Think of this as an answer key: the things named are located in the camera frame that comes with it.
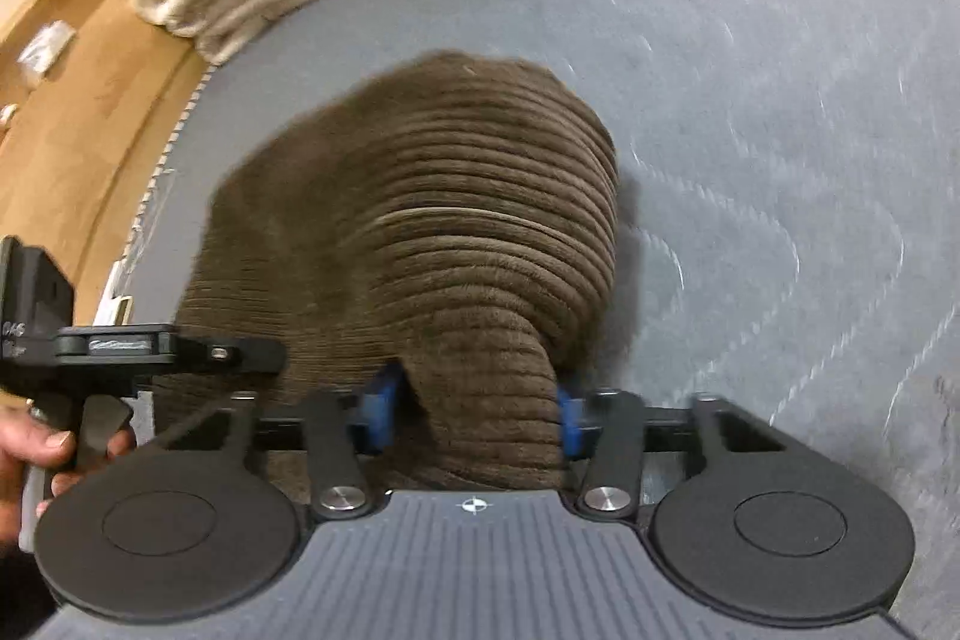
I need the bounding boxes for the white plastic packet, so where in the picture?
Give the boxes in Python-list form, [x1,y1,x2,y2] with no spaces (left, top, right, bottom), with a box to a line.
[15,20,77,80]

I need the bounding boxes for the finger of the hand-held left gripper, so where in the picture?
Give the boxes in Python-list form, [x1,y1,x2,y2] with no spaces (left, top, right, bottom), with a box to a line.
[175,338,288,377]

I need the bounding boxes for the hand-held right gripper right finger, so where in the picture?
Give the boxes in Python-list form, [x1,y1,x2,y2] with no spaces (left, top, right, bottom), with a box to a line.
[555,385,796,521]

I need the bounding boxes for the brown corduroy pants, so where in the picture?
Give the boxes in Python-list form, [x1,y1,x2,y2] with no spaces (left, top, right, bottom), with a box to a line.
[154,51,623,492]

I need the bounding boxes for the grey quilted mattress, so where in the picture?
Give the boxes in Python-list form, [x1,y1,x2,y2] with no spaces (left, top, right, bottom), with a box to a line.
[97,0,960,640]

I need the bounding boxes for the person's left hand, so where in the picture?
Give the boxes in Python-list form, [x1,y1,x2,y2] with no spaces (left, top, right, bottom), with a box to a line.
[0,406,77,522]

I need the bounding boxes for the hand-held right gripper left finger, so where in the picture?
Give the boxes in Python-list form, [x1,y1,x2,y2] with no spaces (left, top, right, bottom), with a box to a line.
[161,362,407,521]

